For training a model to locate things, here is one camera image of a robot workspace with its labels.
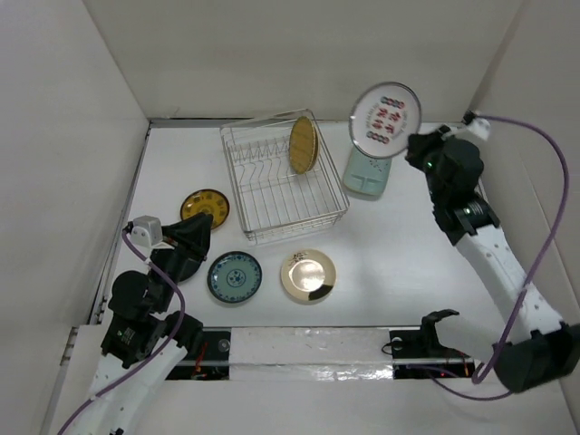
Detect blue floral round plate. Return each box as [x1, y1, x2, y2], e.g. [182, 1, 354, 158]
[207, 251, 263, 305]

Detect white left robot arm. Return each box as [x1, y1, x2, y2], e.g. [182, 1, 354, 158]
[59, 212, 213, 434]

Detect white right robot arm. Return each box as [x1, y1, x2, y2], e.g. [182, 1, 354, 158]
[405, 126, 579, 393]

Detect yellow brown patterned plate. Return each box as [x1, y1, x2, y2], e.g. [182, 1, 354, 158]
[179, 188, 230, 230]

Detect cream plate brown smear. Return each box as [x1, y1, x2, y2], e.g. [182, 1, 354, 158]
[280, 249, 337, 304]

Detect metal wire dish rack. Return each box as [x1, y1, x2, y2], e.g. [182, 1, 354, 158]
[219, 109, 350, 245]

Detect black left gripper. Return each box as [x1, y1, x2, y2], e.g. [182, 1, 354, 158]
[150, 210, 213, 310]

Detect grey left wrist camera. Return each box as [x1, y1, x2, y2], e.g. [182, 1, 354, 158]
[129, 216, 163, 248]

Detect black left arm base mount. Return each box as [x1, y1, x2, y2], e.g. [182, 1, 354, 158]
[167, 329, 231, 381]

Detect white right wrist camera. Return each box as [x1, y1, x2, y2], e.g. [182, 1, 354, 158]
[462, 111, 491, 141]

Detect yellow woven pattern plate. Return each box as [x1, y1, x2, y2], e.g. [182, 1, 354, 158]
[289, 116, 319, 174]

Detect light green rectangular dish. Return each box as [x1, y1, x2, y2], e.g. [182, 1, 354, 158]
[343, 147, 392, 199]

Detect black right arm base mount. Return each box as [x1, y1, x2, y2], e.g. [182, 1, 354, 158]
[382, 309, 475, 379]

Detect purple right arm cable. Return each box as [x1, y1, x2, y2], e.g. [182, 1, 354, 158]
[425, 114, 570, 401]

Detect white plate red characters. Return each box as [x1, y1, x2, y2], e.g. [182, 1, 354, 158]
[348, 82, 422, 160]

